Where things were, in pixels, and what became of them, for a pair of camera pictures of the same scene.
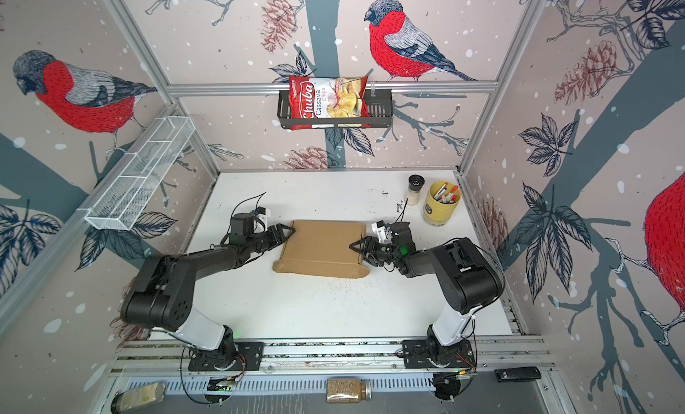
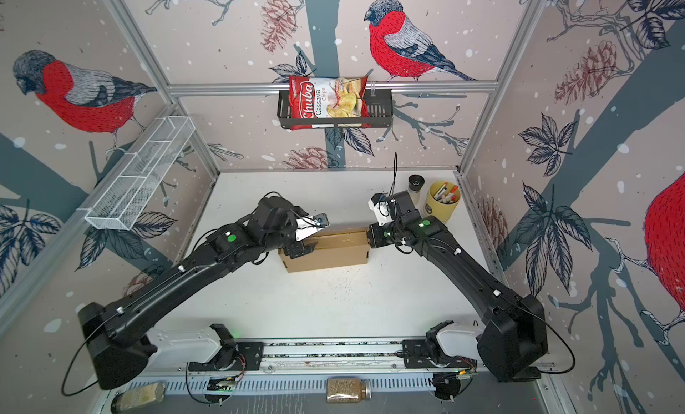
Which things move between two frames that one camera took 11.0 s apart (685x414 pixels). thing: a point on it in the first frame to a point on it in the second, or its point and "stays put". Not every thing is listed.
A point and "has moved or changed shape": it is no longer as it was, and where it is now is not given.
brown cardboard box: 323,249 has moved or changed shape
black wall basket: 380,108 stays put
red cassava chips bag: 314,97 stays put
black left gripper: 273,238 to 298,248
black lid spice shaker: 416,182 stays put
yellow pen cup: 441,201 stays put
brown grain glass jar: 348,390 stays put
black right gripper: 371,243 to 374,237
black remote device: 517,374 stays put
